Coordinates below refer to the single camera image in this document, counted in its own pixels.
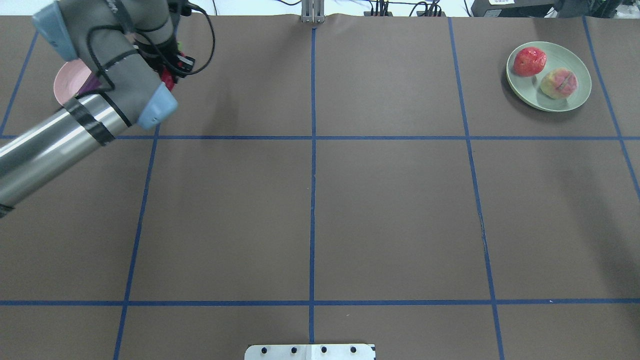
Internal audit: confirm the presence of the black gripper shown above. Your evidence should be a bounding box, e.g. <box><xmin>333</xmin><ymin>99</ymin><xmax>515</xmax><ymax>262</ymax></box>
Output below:
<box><xmin>134</xmin><ymin>31</ymin><xmax>195</xmax><ymax>81</ymax></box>

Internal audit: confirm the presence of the red chili pepper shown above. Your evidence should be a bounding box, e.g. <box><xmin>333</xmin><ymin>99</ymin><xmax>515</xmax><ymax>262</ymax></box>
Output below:
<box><xmin>158</xmin><ymin>67</ymin><xmax>176</xmax><ymax>92</ymax></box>

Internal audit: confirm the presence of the red pomegranate fruit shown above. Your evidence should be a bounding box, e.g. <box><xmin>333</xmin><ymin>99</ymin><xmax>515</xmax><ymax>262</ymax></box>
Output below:
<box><xmin>512</xmin><ymin>47</ymin><xmax>547</xmax><ymax>77</ymax></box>

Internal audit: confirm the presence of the yellow pink peach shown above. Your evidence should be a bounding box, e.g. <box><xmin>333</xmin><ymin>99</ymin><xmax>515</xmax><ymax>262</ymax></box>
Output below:
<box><xmin>540</xmin><ymin>67</ymin><xmax>579</xmax><ymax>100</ymax></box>

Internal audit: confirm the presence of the purple eggplant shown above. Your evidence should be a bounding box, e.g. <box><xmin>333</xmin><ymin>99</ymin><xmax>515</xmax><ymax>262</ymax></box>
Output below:
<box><xmin>76</xmin><ymin>74</ymin><xmax>102</xmax><ymax>96</ymax></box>

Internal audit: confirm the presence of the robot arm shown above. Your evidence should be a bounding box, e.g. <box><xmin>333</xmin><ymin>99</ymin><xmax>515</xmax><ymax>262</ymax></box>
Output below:
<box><xmin>0</xmin><ymin>0</ymin><xmax>194</xmax><ymax>217</ymax></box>

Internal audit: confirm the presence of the pink plate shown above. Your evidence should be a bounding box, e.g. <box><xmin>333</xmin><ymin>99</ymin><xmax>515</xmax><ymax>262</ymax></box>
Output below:
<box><xmin>53</xmin><ymin>58</ymin><xmax>93</xmax><ymax>106</ymax></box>

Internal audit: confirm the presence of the brown paper table mat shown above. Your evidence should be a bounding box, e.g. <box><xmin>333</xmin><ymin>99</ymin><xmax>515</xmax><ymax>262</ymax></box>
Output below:
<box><xmin>1</xmin><ymin>15</ymin><xmax>639</xmax><ymax>360</ymax></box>

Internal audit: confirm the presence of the black power strip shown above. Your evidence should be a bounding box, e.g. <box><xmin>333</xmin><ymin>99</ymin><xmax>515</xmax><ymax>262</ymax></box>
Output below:
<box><xmin>363</xmin><ymin>0</ymin><xmax>446</xmax><ymax>18</ymax></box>

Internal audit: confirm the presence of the black box device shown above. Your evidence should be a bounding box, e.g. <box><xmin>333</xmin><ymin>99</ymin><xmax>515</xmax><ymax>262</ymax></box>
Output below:
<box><xmin>470</xmin><ymin>0</ymin><xmax>556</xmax><ymax>18</ymax></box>

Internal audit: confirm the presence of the green plate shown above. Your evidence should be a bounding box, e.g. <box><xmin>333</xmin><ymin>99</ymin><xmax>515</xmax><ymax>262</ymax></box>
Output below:
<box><xmin>505</xmin><ymin>41</ymin><xmax>592</xmax><ymax>113</ymax></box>

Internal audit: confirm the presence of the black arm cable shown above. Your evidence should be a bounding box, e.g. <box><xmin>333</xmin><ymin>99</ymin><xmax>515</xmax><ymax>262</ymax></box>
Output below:
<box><xmin>87</xmin><ymin>0</ymin><xmax>216</xmax><ymax>93</ymax></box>

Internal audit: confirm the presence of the aluminium frame post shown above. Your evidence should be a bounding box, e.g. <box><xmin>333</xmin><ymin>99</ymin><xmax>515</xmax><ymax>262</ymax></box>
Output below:
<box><xmin>301</xmin><ymin>0</ymin><xmax>326</xmax><ymax>24</ymax></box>

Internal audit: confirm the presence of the white metal base plate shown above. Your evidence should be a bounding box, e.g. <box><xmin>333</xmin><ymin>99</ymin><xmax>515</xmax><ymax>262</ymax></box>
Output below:
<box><xmin>244</xmin><ymin>343</ymin><xmax>377</xmax><ymax>360</ymax></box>

